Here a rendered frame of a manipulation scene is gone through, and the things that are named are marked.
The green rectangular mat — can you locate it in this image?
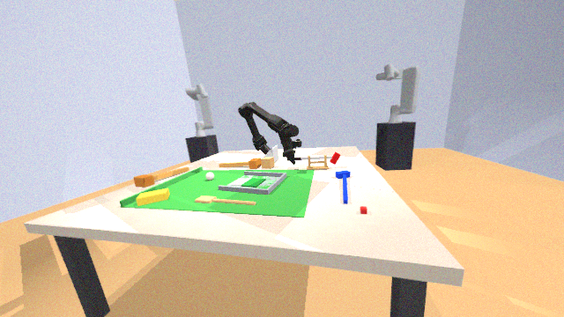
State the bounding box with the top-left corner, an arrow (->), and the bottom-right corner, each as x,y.
120,170 -> 315,217

